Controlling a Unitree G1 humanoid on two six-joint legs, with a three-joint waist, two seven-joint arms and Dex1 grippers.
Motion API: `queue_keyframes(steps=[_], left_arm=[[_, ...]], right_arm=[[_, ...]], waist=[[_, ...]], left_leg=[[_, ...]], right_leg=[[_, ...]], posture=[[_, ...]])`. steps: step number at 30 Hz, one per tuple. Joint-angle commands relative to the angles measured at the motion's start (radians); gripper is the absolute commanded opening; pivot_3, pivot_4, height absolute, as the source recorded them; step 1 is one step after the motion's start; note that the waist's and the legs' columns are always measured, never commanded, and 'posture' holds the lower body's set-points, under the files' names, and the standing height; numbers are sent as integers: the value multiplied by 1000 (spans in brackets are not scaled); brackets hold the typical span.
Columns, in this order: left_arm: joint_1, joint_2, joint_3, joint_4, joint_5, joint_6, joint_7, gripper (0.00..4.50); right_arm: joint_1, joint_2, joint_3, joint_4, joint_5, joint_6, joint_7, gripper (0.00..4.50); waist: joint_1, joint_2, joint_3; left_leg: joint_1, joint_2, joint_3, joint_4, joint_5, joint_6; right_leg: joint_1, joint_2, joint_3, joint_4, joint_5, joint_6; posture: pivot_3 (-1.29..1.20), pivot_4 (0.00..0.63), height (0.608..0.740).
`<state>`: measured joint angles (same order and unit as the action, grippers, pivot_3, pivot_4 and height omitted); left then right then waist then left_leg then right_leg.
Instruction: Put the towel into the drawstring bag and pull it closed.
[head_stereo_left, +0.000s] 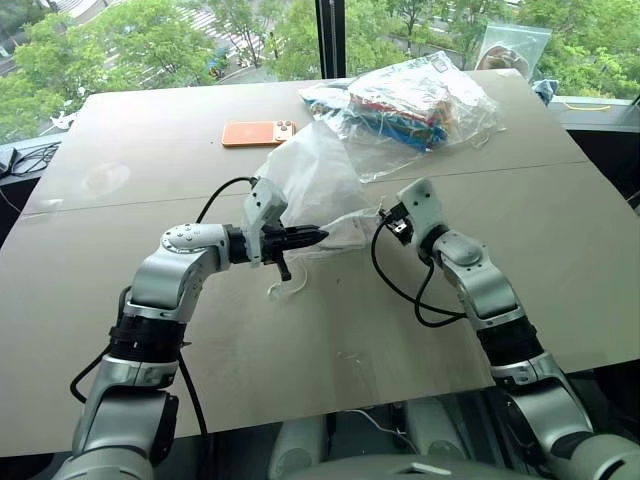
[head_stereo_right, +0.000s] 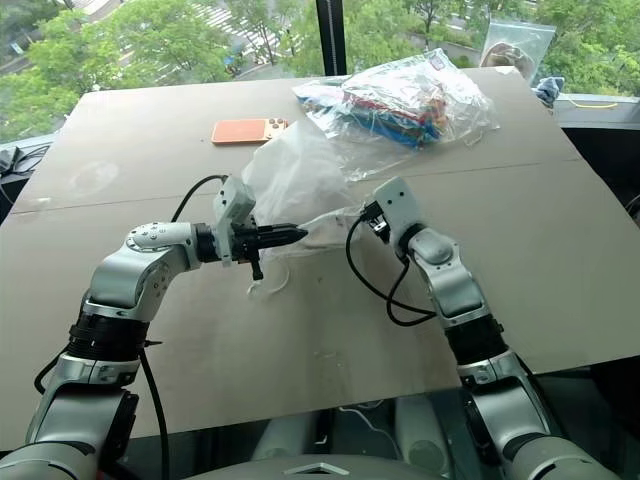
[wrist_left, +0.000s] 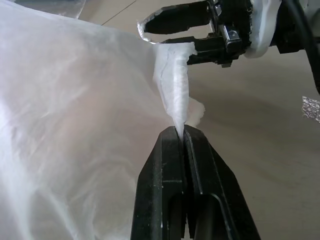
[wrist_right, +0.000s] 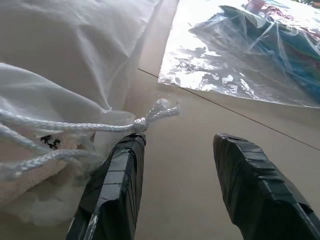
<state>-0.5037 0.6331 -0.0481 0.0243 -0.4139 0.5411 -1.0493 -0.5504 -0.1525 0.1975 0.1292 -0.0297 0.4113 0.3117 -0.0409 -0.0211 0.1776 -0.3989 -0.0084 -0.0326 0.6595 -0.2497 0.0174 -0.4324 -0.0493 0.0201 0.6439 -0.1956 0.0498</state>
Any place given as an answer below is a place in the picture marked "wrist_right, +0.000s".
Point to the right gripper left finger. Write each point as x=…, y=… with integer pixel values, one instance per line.
x=117, y=190

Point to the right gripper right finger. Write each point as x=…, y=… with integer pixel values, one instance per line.
x=255, y=195

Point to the white cloth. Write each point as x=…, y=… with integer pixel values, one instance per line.
x=30, y=175

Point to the clear bag of colourful items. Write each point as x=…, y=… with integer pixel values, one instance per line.
x=237, y=50

